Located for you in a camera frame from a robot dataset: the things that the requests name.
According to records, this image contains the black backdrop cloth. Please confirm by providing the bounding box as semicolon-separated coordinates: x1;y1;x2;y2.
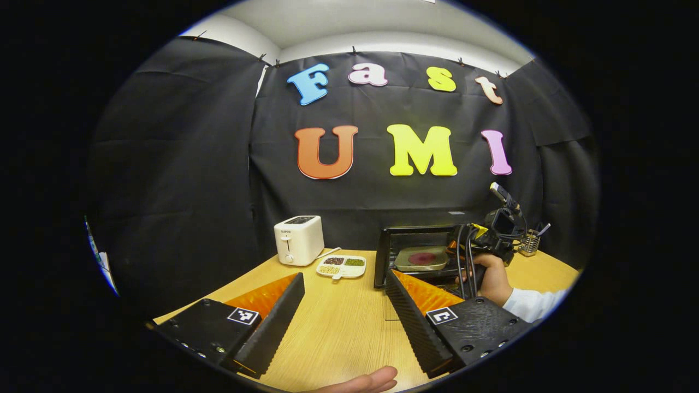
85;35;601;323

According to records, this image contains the black electric oven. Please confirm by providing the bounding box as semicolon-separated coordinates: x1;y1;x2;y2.
374;210;489;298

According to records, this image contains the white toaster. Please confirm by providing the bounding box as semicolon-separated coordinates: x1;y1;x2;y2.
274;215;325;267

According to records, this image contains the pale square plate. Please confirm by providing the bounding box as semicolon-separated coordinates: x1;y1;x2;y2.
394;246;451;272

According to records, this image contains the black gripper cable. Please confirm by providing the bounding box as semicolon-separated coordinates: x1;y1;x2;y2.
456;224;480;300

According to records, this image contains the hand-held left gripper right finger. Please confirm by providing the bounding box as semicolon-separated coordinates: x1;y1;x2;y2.
385;269;538;378

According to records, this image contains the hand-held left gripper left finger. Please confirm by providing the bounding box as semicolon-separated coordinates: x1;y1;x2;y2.
146;272;306;380

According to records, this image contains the white divided snack dish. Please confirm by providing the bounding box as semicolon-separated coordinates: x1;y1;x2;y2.
316;255;367;281

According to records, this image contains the wire mesh holder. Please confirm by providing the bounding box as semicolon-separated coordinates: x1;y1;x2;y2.
518;229;541;257

